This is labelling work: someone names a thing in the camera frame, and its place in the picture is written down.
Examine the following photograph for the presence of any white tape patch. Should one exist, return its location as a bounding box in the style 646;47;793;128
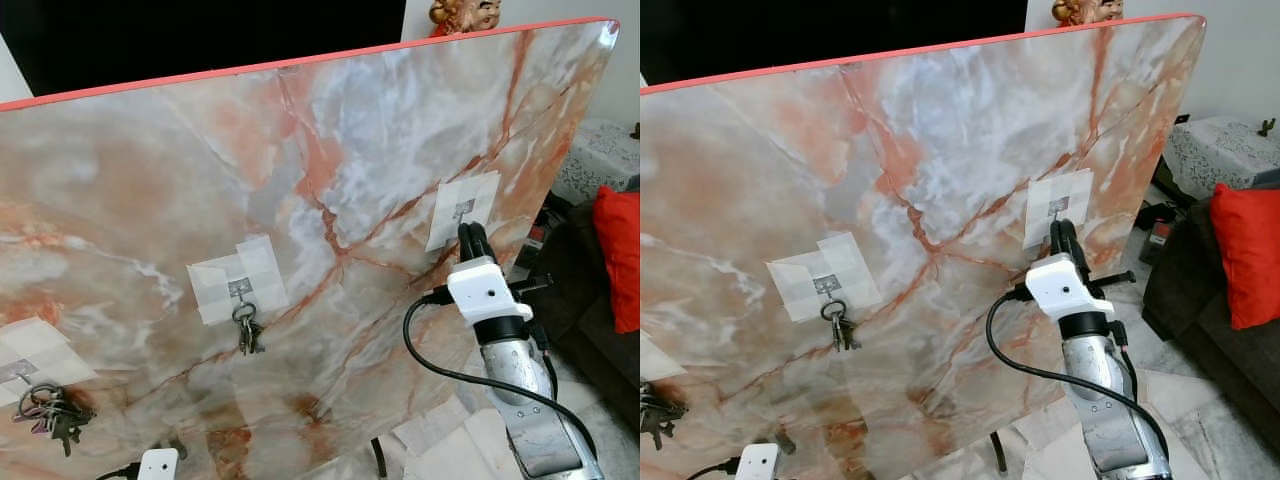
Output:
640;329;687;384
764;229;884;324
424;171;502;254
0;317;100;407
1021;167;1095;252
186;234;292;327

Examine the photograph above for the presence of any black box with red label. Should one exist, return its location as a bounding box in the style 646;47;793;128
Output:
519;208;550;273
1139;199;1182;265

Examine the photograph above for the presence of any dark brown sofa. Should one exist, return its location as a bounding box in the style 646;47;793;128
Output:
529;180;641;433
1140;198;1280;458

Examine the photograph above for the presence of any red cushion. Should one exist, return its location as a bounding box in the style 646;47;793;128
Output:
592;184;641;337
1209;181;1280;332

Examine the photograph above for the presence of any large key bunch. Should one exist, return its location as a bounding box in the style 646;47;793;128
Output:
640;384;689;452
11;382;99;459

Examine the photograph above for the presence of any table with lace cloth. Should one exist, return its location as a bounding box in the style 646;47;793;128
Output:
551;117;641;207
1159;113;1280;202

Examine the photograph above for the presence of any pink marble board red edge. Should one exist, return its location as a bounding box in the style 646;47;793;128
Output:
640;12;1208;480
0;18;621;480

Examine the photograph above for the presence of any brown wooden carving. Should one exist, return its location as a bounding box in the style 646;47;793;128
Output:
429;0;504;37
1051;0;1124;29

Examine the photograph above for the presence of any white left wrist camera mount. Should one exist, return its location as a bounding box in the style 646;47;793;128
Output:
137;448;182;480
735;443;781;480

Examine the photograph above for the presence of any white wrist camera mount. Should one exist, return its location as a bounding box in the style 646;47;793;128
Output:
1024;253;1117;324
137;448;182;480
446;256;532;327
735;443;781;480

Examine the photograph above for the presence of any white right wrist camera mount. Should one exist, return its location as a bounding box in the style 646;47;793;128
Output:
1024;253;1117;324
446;256;532;327

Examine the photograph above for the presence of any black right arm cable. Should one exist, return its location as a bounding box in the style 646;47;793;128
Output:
985;284;1172;468
402;285;602;473

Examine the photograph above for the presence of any small key bunch on ring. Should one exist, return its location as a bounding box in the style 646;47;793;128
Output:
819;297;862;354
231;301;268;358

